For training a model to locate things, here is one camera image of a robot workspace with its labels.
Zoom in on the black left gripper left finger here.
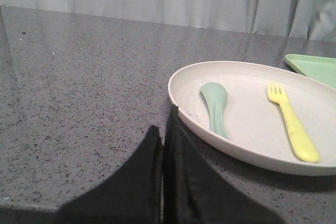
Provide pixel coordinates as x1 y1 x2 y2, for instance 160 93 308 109
54 125 163 223

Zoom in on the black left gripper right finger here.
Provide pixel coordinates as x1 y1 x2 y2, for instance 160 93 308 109
163 106 284 223

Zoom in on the cream round plate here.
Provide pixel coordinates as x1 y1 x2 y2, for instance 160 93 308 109
168 61 335 176

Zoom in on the yellow plastic fork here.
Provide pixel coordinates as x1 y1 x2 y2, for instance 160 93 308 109
267 82 320 163

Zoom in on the teal green spoon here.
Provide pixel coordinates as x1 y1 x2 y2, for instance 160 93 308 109
200 82 229 139

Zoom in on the light green tray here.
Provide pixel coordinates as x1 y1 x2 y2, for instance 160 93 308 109
285 54 336 88

